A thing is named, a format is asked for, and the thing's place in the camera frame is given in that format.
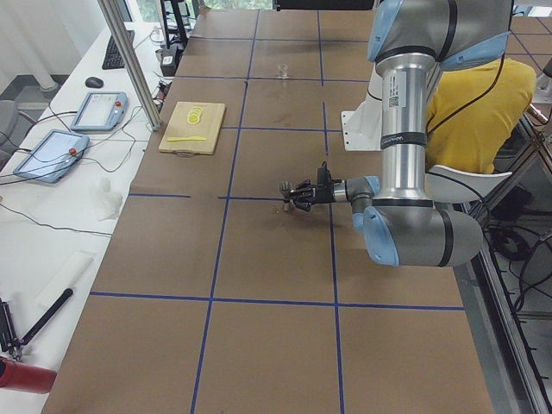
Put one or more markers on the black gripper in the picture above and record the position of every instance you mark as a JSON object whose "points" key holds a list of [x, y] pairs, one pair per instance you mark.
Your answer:
{"points": [[323, 195]]}

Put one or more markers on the clear glass cup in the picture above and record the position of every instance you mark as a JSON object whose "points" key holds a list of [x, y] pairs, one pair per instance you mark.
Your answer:
{"points": [[283, 71]]}

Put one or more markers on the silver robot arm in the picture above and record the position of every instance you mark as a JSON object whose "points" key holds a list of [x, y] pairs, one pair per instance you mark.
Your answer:
{"points": [[411, 44]]}

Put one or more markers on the yellow plastic knife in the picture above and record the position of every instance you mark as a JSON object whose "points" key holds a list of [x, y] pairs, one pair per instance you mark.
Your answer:
{"points": [[186, 138]]}

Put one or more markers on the white chair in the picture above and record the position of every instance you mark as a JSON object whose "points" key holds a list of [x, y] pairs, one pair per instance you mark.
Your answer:
{"points": [[448, 185]]}

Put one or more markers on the wooden cutting board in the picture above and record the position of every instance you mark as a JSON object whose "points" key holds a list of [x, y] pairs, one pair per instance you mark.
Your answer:
{"points": [[209, 126]]}

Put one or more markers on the person in yellow shirt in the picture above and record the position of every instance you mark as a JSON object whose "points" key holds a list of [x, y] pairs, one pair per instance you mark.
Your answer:
{"points": [[473, 112]]}

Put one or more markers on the black power box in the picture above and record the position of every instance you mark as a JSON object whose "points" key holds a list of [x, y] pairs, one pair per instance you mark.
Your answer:
{"points": [[169, 60]]}

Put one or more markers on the white crumpled tissue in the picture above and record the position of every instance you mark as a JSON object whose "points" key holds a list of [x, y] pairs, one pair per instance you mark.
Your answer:
{"points": [[105, 203]]}

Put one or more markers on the far blue teach pendant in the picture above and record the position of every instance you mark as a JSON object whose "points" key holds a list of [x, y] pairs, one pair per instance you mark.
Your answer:
{"points": [[100, 111]]}

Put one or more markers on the blue teach pendant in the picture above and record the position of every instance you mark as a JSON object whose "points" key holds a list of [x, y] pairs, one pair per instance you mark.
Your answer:
{"points": [[100, 111], [53, 157]]}

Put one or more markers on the black keyboard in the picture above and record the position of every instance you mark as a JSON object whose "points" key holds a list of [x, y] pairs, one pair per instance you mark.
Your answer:
{"points": [[112, 57]]}

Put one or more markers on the black computer mouse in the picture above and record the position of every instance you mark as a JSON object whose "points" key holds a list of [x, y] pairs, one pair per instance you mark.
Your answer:
{"points": [[94, 82]]}

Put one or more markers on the white foam block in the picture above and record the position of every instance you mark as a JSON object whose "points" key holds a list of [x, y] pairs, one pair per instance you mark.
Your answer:
{"points": [[66, 278]]}

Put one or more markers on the near blue teach pendant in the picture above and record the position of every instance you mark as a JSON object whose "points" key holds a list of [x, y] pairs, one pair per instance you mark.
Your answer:
{"points": [[53, 157]]}

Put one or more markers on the black rod tool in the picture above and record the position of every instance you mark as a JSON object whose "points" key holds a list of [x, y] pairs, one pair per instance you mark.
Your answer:
{"points": [[46, 317]]}

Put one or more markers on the red cylinder bottle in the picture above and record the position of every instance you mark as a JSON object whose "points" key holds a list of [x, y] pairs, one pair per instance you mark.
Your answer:
{"points": [[26, 378]]}

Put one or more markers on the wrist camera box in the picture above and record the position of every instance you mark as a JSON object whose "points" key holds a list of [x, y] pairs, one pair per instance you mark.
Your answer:
{"points": [[324, 179]]}

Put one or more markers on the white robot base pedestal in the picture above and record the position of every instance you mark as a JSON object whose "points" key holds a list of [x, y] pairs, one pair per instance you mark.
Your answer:
{"points": [[361, 128]]}

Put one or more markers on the aluminium frame post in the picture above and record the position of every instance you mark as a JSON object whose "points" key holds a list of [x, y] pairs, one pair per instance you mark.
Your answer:
{"points": [[119, 33]]}

